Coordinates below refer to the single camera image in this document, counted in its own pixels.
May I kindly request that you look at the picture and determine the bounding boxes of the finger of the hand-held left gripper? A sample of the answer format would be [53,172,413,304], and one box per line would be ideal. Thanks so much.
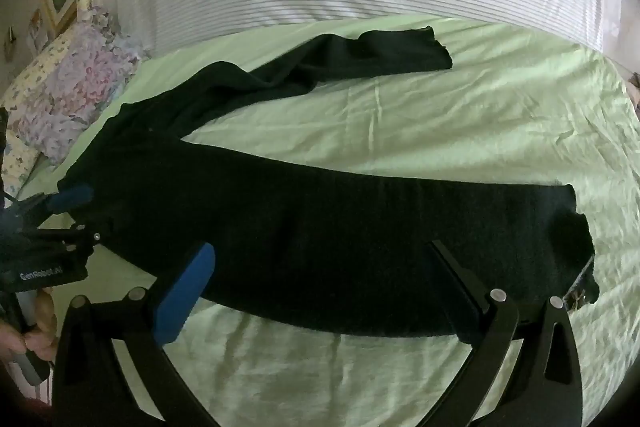
[20,185,96,233]
[30,224,103,257]

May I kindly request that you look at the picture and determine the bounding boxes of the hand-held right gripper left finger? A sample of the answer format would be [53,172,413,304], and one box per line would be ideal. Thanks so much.
[51,242,221,427]

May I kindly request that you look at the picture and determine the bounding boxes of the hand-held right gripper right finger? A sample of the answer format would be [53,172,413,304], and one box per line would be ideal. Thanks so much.
[429,239,585,427]

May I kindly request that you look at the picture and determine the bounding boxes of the black pants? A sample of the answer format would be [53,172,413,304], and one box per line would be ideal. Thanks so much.
[57,26,601,339]

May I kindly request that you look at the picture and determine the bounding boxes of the person's left hand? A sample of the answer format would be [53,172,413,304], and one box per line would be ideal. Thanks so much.
[0,291,60,364]

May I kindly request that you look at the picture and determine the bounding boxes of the pink floral pillow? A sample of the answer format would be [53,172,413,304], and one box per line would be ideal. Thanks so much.
[10,4,151,168]

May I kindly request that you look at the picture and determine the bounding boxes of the green bed sheet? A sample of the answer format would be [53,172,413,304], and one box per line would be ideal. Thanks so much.
[20,13,640,427]

